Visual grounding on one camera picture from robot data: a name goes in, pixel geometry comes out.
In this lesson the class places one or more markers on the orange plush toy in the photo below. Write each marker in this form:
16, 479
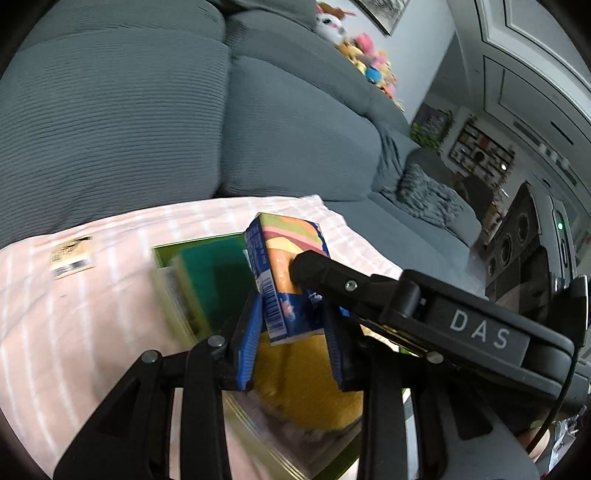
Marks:
295, 383

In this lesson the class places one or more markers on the grey knit throw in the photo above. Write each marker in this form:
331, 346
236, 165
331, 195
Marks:
425, 194

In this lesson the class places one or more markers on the grey sofa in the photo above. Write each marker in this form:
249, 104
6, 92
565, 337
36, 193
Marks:
115, 115

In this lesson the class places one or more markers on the blue and orange pack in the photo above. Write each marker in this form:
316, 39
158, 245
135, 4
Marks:
277, 258

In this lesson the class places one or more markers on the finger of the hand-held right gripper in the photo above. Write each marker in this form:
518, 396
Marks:
406, 341
351, 286

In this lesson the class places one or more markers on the framed wall picture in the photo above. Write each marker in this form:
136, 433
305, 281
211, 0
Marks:
383, 14

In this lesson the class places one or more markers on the row of colourful plush toys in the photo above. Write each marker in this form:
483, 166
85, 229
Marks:
369, 69

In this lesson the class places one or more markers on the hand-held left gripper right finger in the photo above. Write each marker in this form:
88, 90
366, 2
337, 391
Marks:
334, 350

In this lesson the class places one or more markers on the white panelled cabinet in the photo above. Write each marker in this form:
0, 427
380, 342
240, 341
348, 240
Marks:
531, 69

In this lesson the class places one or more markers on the tan paper card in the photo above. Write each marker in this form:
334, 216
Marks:
71, 258

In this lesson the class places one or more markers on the pink striped blanket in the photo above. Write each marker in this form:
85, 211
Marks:
92, 346

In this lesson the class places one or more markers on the green houseplant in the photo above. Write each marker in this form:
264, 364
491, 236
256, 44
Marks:
431, 129

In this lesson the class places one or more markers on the green and yellow sponge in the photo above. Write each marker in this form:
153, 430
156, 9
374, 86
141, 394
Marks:
217, 286

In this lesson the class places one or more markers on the wall shelf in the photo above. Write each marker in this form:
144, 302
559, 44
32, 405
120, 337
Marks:
480, 152

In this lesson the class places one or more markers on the green box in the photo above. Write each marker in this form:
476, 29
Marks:
159, 254

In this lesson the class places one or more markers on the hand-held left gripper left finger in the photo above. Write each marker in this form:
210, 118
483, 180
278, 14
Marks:
247, 341

